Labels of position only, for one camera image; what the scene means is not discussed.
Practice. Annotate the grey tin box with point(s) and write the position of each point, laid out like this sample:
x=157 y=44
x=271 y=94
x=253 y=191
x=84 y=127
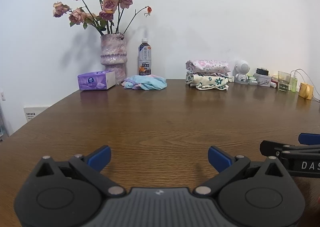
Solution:
x=263 y=80

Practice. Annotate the dried rose bouquet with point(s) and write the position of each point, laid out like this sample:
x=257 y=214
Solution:
x=108 y=5

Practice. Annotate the white charger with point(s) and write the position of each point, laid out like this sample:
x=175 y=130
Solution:
x=294 y=74

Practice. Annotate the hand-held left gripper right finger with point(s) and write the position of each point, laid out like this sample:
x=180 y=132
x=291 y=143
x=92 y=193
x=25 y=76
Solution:
x=217 y=159

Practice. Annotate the white wall switch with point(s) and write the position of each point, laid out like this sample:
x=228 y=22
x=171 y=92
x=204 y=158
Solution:
x=2 y=95

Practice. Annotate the green small bottle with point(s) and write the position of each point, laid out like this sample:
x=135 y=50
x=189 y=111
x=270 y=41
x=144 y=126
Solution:
x=294 y=84

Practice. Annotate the tea bottle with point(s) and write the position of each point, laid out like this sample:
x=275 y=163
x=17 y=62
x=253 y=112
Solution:
x=145 y=59

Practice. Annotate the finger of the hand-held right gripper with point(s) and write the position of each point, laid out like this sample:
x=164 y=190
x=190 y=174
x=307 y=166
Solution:
x=271 y=147
x=310 y=139

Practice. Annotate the pink knitted vase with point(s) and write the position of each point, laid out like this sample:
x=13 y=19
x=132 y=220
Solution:
x=113 y=52

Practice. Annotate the glass cup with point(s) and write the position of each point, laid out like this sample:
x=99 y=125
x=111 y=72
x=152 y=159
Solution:
x=284 y=81

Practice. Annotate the pink and blue tank top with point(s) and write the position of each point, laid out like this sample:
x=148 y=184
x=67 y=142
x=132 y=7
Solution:
x=147 y=83

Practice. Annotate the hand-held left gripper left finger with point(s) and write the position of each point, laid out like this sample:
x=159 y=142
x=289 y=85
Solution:
x=101 y=158

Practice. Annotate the folded pink floral garment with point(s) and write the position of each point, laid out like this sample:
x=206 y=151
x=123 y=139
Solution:
x=207 y=66

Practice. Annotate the red white tube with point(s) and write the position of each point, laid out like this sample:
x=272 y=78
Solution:
x=274 y=84

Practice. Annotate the purple tissue box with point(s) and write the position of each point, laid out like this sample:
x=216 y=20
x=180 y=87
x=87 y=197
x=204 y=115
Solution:
x=92 y=81

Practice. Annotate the folded cream floral garment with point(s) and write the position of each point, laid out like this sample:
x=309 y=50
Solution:
x=207 y=81

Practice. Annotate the black charger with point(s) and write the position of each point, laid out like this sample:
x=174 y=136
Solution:
x=262 y=71

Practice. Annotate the green white small box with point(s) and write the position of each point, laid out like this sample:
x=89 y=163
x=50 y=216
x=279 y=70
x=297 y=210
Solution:
x=252 y=77

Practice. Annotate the white robot speaker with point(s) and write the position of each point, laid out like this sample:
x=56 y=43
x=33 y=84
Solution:
x=242 y=67

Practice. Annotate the yellow mug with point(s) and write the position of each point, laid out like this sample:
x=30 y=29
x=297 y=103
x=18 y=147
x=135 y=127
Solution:
x=305 y=90

